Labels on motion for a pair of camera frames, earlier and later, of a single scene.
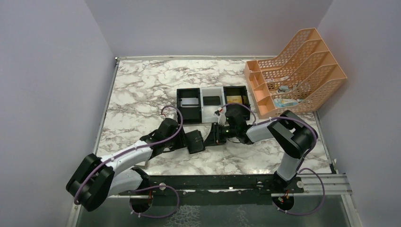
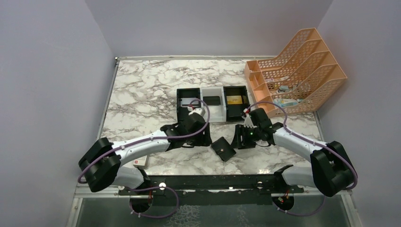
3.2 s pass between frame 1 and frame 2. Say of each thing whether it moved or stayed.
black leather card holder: moved
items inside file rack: stayed
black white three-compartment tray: stayed
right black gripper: moved
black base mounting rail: stayed
